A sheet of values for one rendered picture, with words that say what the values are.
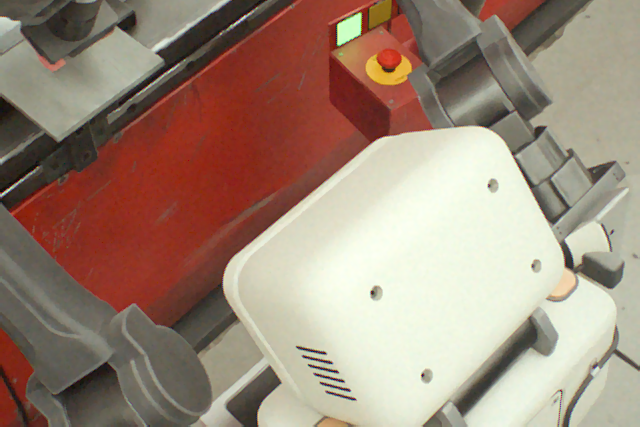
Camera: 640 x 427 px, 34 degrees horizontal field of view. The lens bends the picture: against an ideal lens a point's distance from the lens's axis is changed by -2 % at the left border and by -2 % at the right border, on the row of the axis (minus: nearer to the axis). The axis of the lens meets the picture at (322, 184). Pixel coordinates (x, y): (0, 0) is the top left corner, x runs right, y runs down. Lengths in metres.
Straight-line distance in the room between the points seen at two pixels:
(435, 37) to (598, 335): 0.32
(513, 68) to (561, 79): 1.84
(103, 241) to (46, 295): 0.99
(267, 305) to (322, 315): 0.06
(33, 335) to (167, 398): 0.11
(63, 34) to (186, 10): 0.40
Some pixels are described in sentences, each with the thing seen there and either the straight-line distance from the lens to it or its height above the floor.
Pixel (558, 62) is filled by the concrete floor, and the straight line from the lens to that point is 2.83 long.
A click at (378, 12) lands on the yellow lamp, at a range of 1.70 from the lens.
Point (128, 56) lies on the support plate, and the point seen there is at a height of 1.00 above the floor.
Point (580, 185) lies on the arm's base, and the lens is 0.96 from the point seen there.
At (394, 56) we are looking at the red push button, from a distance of 1.64.
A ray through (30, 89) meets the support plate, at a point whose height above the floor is 1.00.
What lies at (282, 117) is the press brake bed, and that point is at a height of 0.52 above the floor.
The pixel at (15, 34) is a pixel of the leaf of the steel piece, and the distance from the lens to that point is 1.45.
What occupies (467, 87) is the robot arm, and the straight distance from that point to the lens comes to 0.96.
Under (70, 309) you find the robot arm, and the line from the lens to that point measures 0.76.
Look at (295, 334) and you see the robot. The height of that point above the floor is 1.33.
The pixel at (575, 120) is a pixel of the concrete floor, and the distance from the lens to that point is 2.70.
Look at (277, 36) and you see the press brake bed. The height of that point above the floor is 0.73.
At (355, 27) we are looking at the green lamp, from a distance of 1.68.
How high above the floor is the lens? 1.96
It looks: 51 degrees down
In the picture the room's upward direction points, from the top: 1 degrees counter-clockwise
